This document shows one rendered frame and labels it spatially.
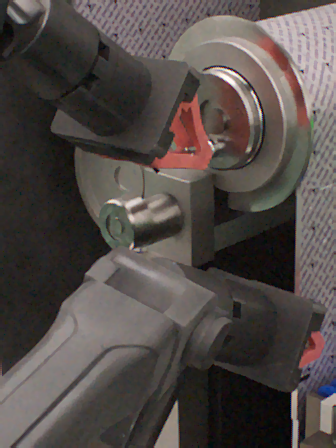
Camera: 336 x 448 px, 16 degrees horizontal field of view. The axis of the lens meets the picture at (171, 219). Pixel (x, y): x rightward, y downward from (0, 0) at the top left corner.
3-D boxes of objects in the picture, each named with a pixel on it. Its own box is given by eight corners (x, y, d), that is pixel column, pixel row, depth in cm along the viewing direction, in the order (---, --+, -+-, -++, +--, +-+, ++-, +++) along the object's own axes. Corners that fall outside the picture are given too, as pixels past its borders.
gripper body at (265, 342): (298, 396, 83) (238, 382, 77) (193, 351, 89) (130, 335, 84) (329, 308, 83) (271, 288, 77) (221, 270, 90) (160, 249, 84)
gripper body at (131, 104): (169, 164, 77) (98, 113, 71) (65, 142, 84) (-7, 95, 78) (207, 75, 78) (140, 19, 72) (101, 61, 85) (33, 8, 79)
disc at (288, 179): (156, 178, 95) (165, -3, 89) (161, 176, 96) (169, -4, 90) (300, 239, 86) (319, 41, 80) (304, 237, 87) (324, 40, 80)
